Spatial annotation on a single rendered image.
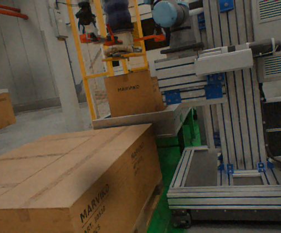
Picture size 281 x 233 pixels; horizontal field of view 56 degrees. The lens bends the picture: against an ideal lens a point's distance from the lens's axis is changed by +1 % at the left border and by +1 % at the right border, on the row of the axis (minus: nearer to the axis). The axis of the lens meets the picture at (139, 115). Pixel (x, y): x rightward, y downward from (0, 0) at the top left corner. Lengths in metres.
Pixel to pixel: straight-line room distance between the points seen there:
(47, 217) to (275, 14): 1.44
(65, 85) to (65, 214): 2.33
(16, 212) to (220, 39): 1.35
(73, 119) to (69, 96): 0.28
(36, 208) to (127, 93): 1.38
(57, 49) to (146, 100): 1.42
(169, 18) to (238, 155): 0.94
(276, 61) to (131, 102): 1.13
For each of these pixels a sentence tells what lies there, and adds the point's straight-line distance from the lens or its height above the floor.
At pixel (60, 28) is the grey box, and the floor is 1.57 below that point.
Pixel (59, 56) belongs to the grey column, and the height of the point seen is 1.27.
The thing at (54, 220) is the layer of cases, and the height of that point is 0.49.
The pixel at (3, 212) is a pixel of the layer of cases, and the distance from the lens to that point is 1.16.
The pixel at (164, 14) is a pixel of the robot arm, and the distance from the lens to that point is 1.38.
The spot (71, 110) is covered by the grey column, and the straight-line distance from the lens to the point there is 3.19.
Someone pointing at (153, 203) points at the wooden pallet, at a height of 0.02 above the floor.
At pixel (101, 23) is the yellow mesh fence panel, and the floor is 1.52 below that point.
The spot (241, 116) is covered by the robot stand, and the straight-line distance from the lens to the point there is 1.71.
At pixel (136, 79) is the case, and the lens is 2.16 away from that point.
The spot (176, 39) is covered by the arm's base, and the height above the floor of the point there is 1.08.
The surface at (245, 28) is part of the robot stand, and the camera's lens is 1.68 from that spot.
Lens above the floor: 0.95
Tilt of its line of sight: 10 degrees down
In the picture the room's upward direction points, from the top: 10 degrees counter-clockwise
